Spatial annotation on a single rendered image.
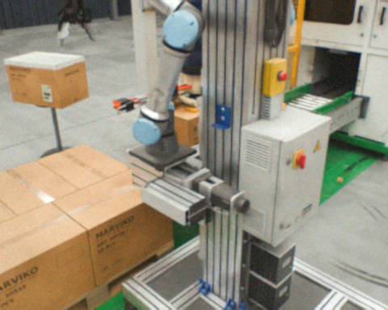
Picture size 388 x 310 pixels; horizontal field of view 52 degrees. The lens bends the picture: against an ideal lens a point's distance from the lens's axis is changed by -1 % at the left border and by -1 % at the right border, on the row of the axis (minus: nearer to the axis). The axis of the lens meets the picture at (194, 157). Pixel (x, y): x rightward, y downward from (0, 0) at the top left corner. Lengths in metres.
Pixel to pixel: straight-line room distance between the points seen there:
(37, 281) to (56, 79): 2.05
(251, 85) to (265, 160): 0.29
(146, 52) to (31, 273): 2.16
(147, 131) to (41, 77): 2.40
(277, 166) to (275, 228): 0.27
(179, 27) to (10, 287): 1.43
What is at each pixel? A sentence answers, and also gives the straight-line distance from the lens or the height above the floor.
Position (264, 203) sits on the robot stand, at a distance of 1.63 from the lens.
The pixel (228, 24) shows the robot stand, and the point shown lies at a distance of 1.58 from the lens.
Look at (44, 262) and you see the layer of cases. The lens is 2.18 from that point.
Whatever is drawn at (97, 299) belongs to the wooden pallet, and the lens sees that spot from 2.53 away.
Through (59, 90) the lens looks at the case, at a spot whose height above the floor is 0.79.
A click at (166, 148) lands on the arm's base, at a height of 1.07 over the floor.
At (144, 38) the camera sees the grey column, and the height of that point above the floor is 1.22.
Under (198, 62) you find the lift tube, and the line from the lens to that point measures 2.58.
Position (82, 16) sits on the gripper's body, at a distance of 1.65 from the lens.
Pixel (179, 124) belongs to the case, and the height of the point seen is 0.90.
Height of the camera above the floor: 1.81
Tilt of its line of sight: 26 degrees down
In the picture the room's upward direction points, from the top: 1 degrees counter-clockwise
